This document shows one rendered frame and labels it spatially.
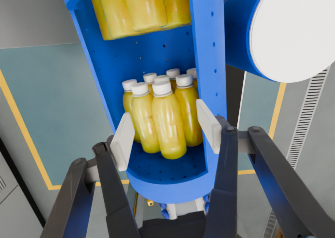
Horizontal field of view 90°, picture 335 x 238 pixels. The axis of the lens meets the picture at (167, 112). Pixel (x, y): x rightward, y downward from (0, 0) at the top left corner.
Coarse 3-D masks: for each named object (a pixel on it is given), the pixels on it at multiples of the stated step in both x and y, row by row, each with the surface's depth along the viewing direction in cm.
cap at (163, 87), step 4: (156, 84) 35; (160, 84) 34; (164, 84) 34; (168, 84) 34; (156, 88) 34; (160, 88) 34; (164, 88) 34; (168, 88) 34; (156, 92) 35; (160, 92) 34; (164, 92) 34
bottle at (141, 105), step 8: (136, 96) 38; (144, 96) 39; (152, 96) 40; (136, 104) 38; (144, 104) 38; (136, 112) 39; (144, 112) 39; (136, 120) 40; (144, 120) 39; (152, 120) 40; (144, 128) 40; (152, 128) 41; (144, 136) 42; (152, 136) 41; (144, 144) 43; (152, 144) 42; (152, 152) 43
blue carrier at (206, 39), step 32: (64, 0) 26; (192, 0) 22; (96, 32) 38; (160, 32) 47; (192, 32) 24; (96, 64) 37; (128, 64) 47; (160, 64) 51; (192, 64) 48; (224, 64) 32; (224, 96) 34; (160, 160) 49; (192, 160) 47; (160, 192) 35; (192, 192) 35
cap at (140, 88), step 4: (136, 84) 40; (140, 84) 39; (144, 84) 38; (132, 88) 38; (136, 88) 38; (140, 88) 38; (144, 88) 38; (136, 92) 38; (140, 92) 38; (144, 92) 38
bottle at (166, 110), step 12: (156, 96) 35; (168, 96) 35; (156, 108) 35; (168, 108) 34; (180, 108) 37; (156, 120) 36; (168, 120) 35; (180, 120) 37; (156, 132) 39; (168, 132) 36; (180, 132) 38; (168, 144) 38; (180, 144) 38; (168, 156) 39; (180, 156) 39
